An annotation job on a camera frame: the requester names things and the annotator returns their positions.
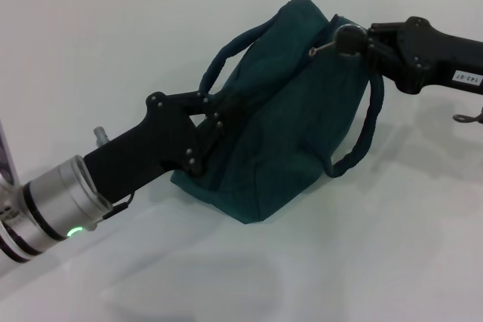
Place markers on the dark teal fabric bag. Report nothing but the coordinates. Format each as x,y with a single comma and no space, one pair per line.
283,129

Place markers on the silver left wrist port stub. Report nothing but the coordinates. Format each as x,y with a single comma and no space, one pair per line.
100,135

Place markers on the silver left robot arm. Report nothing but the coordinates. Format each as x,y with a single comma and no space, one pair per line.
53,209

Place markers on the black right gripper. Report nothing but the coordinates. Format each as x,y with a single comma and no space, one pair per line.
434,58

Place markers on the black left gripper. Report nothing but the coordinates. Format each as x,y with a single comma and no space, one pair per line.
147,148

